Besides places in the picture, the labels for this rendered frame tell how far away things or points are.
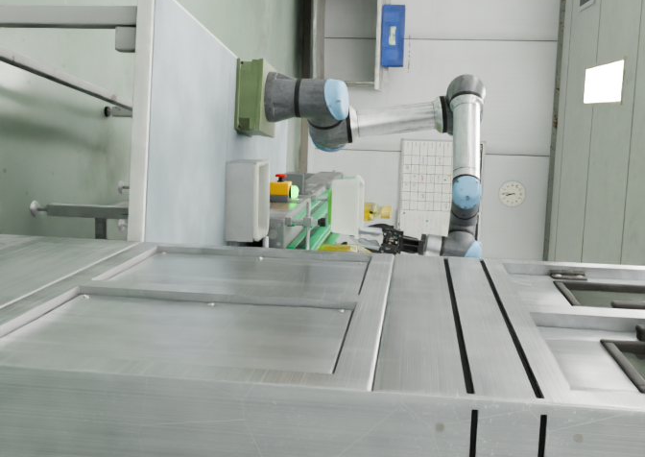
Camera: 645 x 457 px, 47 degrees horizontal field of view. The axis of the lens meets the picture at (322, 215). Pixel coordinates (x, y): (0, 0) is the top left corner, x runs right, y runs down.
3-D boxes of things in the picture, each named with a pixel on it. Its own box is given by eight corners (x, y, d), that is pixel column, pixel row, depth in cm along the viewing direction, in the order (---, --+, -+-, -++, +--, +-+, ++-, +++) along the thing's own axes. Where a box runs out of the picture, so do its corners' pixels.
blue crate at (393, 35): (382, 3, 731) (404, 3, 728) (384, 7, 770) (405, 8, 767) (380, 65, 741) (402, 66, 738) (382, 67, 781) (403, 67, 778)
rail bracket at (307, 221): (283, 255, 227) (324, 258, 225) (284, 201, 225) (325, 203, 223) (285, 253, 230) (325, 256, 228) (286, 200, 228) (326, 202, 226)
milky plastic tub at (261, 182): (226, 241, 209) (256, 243, 208) (226, 161, 206) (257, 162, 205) (241, 231, 226) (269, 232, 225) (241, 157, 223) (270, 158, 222)
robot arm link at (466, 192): (488, 57, 217) (489, 200, 193) (485, 81, 226) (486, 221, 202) (448, 56, 219) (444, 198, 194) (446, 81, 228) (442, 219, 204)
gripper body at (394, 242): (382, 227, 204) (426, 233, 202) (384, 226, 212) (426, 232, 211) (378, 254, 204) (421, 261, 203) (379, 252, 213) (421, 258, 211)
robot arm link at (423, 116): (304, 98, 230) (482, 79, 227) (309, 128, 243) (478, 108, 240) (306, 130, 224) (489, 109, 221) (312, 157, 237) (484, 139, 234)
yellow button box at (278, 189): (267, 202, 267) (288, 202, 266) (268, 180, 266) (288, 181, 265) (271, 199, 274) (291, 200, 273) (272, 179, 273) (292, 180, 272)
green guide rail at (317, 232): (286, 250, 231) (311, 251, 230) (286, 247, 231) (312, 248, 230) (342, 191, 403) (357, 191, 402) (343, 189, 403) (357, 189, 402)
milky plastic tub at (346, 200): (327, 173, 202) (359, 174, 201) (335, 180, 224) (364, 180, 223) (324, 237, 202) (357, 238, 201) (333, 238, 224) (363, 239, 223)
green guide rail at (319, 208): (286, 226, 230) (312, 228, 229) (286, 223, 230) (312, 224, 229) (343, 178, 402) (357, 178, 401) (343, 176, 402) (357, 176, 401)
